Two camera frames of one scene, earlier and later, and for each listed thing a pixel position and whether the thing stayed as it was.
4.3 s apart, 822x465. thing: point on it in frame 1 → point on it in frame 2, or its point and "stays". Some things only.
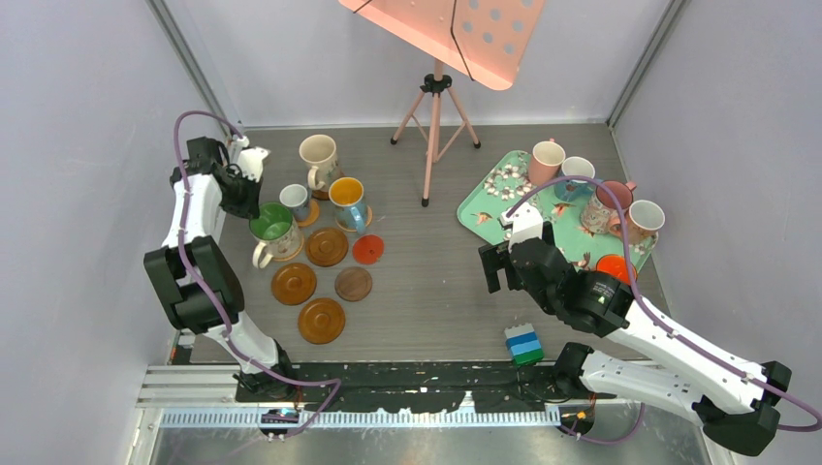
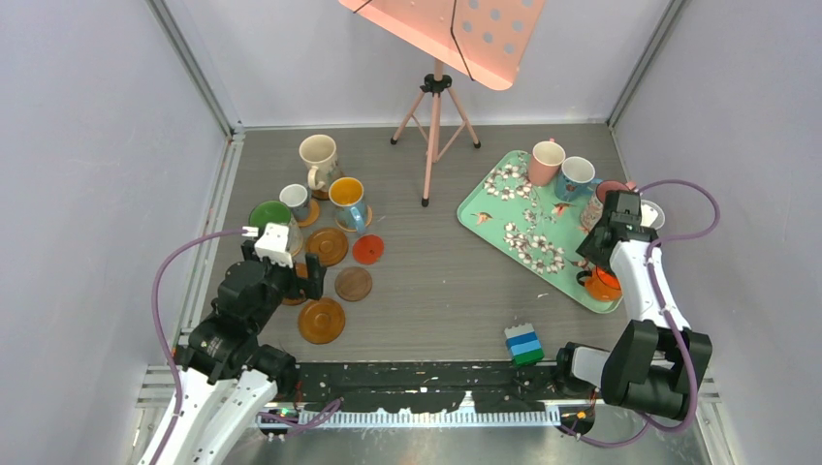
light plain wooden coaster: [313, 216] stays
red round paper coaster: [368, 249] stays
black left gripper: [250, 207] → [312, 287]
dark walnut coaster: [353, 284] stays
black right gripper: [494, 257] → [588, 247]
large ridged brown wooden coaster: [326, 247] stays
